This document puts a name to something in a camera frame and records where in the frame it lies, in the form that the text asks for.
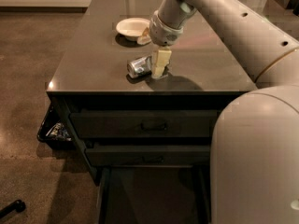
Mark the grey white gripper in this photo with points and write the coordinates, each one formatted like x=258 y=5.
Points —
x=163 y=34

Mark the silver blue redbull can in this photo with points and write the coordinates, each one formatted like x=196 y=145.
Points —
x=139 y=67

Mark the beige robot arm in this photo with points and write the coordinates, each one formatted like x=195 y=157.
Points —
x=254 y=159

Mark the dark top left drawer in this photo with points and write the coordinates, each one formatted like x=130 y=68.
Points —
x=142 y=123

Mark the open dark bottom drawer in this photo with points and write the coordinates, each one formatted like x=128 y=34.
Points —
x=154 y=196

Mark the white paper bowl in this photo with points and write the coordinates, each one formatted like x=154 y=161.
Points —
x=132 y=28

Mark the crumpled wrappers in bin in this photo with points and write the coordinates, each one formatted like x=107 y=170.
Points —
x=58 y=132

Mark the black floor bin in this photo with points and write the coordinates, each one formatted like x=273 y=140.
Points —
x=51 y=118

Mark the black cylindrical floor object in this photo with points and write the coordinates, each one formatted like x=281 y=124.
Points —
x=17 y=206

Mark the dark cabinet frame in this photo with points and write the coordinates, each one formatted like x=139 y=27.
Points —
x=67 y=102

